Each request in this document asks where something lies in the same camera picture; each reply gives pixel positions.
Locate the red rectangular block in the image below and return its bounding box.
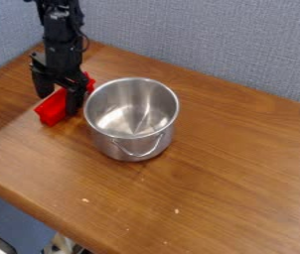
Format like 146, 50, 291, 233
34, 72, 95, 126

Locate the white black object below table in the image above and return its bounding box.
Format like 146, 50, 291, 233
40, 233, 92, 254

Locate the metal pot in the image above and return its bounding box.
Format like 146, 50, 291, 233
83, 77, 180, 162

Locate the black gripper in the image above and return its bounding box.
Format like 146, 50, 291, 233
31, 38, 87, 116

